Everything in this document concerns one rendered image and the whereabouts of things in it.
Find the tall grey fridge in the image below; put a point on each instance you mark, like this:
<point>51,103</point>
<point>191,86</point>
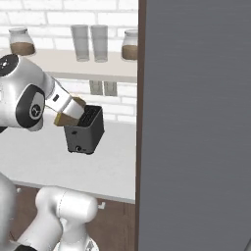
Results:
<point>196,130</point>

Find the glass jar with brown contents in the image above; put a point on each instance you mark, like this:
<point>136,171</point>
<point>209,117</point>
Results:
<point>130,47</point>
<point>22,42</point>

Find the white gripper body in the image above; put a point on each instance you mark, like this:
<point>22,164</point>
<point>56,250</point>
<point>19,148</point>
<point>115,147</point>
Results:
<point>72,109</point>

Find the clear drinking glass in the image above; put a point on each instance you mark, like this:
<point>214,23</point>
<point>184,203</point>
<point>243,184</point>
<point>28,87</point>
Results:
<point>80,42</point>
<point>99,42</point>

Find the black toaster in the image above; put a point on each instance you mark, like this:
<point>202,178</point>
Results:
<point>85,137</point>

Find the toaster lever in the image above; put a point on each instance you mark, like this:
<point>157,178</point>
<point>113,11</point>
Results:
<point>74,132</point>

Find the brown side panel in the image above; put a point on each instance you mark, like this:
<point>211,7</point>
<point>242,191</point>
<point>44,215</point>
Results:
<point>140,130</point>

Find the white wall shelf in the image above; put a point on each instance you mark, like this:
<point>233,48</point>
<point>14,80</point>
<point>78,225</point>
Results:
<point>81,70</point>

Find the tan bread slice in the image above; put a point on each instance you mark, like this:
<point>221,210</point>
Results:
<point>65,121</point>

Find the grey wall socket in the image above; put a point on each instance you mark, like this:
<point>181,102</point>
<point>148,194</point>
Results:
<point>110,89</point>
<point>96,88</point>

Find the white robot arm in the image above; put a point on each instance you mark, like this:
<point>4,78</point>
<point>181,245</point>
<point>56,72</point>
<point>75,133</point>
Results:
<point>19,88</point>

